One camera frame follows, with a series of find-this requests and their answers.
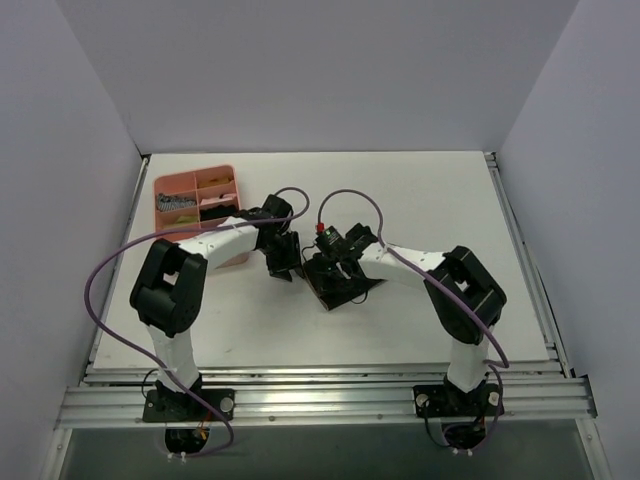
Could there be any black striped underwear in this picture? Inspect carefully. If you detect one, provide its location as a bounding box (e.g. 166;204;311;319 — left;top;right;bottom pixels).
302;253;383;311

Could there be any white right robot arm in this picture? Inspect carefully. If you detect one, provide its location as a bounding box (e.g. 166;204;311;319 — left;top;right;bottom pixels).
302;224;509;413

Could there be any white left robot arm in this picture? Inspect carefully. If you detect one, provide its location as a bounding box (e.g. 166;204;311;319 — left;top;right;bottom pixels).
130;194;301;419

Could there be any pink garment in box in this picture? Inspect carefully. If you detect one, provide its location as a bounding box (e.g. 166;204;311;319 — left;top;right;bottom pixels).
199;193;237;206

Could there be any black rolled garment in box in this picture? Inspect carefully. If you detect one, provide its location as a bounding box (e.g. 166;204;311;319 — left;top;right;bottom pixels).
200;204;238;222

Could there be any pink compartment organizer box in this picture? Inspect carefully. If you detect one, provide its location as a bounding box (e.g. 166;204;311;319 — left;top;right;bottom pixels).
152;162;251;277

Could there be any yellow garment in box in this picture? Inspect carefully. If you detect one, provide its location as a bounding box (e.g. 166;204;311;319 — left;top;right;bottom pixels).
197;172;234;189

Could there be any olive garment in box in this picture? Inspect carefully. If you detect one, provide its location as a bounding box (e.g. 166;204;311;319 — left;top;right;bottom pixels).
162;215;199;230

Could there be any striped rolled garment in box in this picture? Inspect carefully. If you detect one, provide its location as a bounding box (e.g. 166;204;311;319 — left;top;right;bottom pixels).
155;193;197;213

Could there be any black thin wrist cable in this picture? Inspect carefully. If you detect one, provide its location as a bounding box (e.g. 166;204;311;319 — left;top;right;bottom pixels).
299;244;369;307

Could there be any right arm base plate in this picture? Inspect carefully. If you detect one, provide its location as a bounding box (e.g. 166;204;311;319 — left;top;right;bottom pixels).
412;379;504;418

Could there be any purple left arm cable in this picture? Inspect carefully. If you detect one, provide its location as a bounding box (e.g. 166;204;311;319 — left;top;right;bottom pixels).
82;187;311;459

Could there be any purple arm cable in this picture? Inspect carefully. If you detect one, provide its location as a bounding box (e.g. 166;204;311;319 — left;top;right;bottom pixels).
82;187;311;459
317;189;511;446

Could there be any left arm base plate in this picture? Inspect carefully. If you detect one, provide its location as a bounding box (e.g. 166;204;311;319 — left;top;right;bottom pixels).
142;386;235;423

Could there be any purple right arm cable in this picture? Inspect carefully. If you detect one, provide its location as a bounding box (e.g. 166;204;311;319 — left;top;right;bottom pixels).
317;189;511;446

